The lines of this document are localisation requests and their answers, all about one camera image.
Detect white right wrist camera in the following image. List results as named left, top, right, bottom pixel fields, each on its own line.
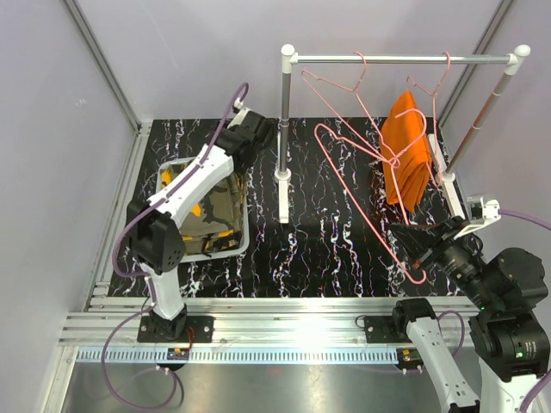
left=454, top=194, right=501, bottom=240

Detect pink wire hanger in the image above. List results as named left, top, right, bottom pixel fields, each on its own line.
left=313, top=117, right=428, bottom=287
left=296, top=53, right=398, bottom=163
left=406, top=52, right=451, bottom=187

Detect green yellow camouflage trousers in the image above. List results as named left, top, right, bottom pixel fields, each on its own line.
left=159, top=165, right=246, bottom=258

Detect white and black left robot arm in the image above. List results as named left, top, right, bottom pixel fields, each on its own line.
left=123, top=108, right=277, bottom=342

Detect white perforated plastic basket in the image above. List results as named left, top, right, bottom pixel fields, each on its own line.
left=154, top=157, right=251, bottom=264

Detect white slotted cable duct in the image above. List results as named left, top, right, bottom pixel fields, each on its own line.
left=77, top=347, right=398, bottom=365

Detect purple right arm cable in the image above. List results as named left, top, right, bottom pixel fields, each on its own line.
left=498, top=209, right=551, bottom=231

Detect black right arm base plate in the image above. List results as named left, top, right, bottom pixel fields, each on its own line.
left=355, top=315, right=395, bottom=344

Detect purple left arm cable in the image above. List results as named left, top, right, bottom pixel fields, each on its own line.
left=101, top=82, right=251, bottom=408

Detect white and silver clothes rack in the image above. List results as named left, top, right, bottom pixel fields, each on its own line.
left=273, top=44, right=533, bottom=225

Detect orange trousers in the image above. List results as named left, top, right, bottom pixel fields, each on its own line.
left=379, top=90, right=431, bottom=213

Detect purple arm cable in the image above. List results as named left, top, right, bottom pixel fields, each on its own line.
left=101, top=82, right=251, bottom=408
left=498, top=209, right=551, bottom=231

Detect aluminium mounting rail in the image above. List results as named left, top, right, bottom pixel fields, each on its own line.
left=58, top=296, right=487, bottom=348

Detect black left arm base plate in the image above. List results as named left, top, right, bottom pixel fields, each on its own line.
left=137, top=315, right=214, bottom=343

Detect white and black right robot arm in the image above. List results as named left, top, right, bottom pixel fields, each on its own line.
left=390, top=217, right=550, bottom=412

